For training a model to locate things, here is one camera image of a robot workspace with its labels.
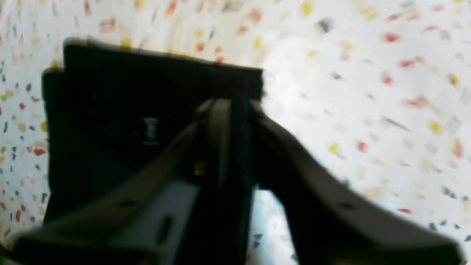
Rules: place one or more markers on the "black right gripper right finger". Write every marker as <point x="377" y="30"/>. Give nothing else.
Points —
<point x="328" y="222"/>

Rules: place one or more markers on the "terrazzo patterned tablecloth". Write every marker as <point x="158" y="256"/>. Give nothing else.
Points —
<point x="377" y="90"/>

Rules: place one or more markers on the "black t-shirt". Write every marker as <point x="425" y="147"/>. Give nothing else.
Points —
<point x="110" y="112"/>

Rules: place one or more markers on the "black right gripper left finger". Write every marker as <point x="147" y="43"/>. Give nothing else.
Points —
<point x="154" y="219"/>

